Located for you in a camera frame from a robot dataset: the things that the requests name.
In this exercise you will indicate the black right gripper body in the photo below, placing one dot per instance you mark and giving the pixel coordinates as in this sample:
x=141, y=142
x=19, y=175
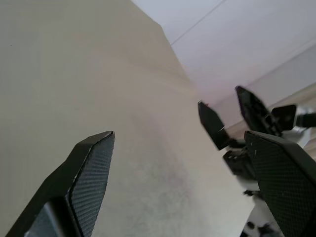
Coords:
x=240, y=163

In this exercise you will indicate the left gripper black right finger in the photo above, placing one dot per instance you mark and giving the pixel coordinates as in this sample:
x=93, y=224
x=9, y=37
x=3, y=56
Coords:
x=288, y=185

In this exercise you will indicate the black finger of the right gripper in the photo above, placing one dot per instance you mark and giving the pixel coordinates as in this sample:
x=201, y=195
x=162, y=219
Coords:
x=254, y=108
x=212, y=121

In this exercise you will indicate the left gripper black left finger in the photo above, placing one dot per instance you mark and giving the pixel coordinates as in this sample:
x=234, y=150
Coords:
x=74, y=187

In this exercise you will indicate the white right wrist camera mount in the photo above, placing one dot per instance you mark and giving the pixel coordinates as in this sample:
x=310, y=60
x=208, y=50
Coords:
x=256, y=209

